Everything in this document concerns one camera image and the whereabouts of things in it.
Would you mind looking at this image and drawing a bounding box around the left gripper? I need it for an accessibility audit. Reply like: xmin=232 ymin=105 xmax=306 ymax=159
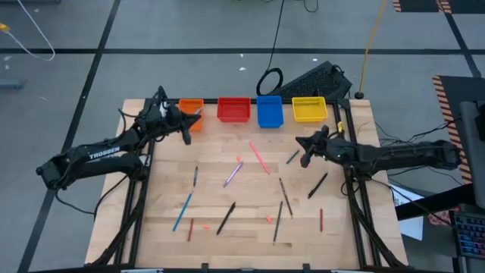
xmin=147 ymin=101 xmax=202 ymax=146

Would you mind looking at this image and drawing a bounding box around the white cable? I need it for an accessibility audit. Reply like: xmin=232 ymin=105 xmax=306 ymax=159
xmin=0 ymin=0 xmax=57 ymax=62

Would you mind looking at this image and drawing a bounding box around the red plastic bin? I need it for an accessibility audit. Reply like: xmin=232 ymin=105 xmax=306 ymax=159
xmin=217 ymin=96 xmax=252 ymax=123

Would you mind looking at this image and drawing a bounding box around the white paper sheet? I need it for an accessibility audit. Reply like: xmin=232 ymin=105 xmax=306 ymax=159
xmin=389 ymin=184 xmax=425 ymax=242

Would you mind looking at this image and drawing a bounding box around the black table frame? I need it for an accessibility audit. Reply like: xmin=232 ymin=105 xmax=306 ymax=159
xmin=89 ymin=85 xmax=409 ymax=273

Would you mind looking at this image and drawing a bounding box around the dark green pencil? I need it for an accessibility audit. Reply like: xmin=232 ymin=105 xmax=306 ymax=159
xmin=272 ymin=200 xmax=284 ymax=246

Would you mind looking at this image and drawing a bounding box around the pink pencil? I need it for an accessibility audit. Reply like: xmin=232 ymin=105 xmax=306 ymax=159
xmin=249 ymin=142 xmax=271 ymax=175

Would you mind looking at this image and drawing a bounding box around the black coiled cable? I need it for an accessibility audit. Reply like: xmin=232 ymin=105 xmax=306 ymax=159
xmin=255 ymin=0 xmax=286 ymax=97

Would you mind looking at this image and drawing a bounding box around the orange plastic bin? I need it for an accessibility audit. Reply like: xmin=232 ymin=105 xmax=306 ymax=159
xmin=177 ymin=99 xmax=205 ymax=133

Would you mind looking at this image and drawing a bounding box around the yellow plastic bin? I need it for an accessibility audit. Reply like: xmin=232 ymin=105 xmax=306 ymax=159
xmin=291 ymin=96 xmax=329 ymax=123

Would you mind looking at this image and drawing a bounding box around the grey monitor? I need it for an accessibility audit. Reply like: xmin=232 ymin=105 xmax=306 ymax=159
xmin=459 ymin=100 xmax=485 ymax=210

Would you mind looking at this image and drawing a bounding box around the backlit black keyboard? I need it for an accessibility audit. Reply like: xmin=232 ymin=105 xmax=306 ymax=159
xmin=449 ymin=210 xmax=485 ymax=262

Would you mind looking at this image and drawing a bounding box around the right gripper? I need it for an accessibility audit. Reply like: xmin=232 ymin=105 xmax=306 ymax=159
xmin=296 ymin=125 xmax=352 ymax=168

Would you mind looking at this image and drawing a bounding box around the purple pen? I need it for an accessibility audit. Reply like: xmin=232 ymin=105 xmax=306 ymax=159
xmin=223 ymin=161 xmax=244 ymax=188

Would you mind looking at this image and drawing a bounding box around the black hazard striped mat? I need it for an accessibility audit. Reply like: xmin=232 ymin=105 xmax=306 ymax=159
xmin=392 ymin=0 xmax=485 ymax=15

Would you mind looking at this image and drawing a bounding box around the black desk bar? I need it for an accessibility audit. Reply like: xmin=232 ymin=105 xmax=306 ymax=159
xmin=393 ymin=183 xmax=477 ymax=221

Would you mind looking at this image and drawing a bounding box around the black pen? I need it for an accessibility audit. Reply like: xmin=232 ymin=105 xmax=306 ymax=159
xmin=216 ymin=201 xmax=236 ymax=236
xmin=307 ymin=172 xmax=329 ymax=200

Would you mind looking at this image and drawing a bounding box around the blue plastic bin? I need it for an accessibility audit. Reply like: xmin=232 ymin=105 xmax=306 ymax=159
xmin=256 ymin=95 xmax=285 ymax=129

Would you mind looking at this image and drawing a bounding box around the blue pencil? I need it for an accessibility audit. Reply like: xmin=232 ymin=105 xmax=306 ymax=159
xmin=172 ymin=192 xmax=193 ymax=233

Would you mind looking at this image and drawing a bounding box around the dark grey pencil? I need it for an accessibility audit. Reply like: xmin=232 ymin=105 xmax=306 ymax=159
xmin=278 ymin=177 xmax=294 ymax=219

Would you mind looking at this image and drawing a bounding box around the grey floor block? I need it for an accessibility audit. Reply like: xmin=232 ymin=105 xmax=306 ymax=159
xmin=0 ymin=78 xmax=27 ymax=90

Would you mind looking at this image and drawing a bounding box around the yellow cable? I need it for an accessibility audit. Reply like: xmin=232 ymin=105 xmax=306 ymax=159
xmin=357 ymin=0 xmax=388 ymax=94

